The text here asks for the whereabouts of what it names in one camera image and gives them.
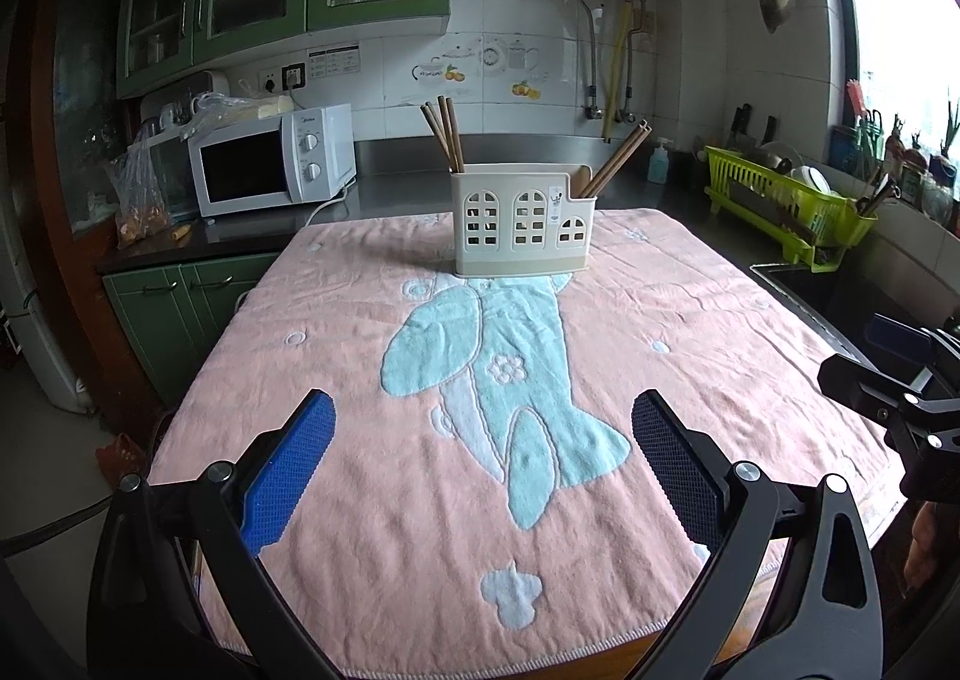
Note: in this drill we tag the black wall power socket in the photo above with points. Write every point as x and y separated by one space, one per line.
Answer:
293 76

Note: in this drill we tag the white microwave oven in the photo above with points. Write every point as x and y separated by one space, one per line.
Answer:
303 157

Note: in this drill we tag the clear plastic bag with food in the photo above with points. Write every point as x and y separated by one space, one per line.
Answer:
142 209

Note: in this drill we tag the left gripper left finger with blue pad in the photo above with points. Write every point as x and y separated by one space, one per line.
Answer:
278 466

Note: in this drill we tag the blue hand soap bottle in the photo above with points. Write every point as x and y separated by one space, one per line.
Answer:
658 168

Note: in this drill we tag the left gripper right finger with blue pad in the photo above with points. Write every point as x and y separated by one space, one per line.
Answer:
688 465

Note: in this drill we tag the pink towel with blue pattern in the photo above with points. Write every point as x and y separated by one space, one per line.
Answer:
483 509

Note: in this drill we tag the person's right hand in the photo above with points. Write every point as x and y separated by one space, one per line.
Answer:
933 533

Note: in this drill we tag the green lower cabinet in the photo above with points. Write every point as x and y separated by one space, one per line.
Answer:
174 315

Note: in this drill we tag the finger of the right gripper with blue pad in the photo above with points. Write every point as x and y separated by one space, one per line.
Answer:
905 342

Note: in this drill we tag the wrapped bread on microwave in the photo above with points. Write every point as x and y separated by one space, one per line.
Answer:
213 108

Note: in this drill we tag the cream plastic utensil holder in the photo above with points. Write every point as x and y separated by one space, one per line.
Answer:
517 220

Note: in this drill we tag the green plastic dish rack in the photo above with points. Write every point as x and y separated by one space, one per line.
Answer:
814 228

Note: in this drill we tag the metal water pipe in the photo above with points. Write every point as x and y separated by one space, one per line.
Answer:
592 109

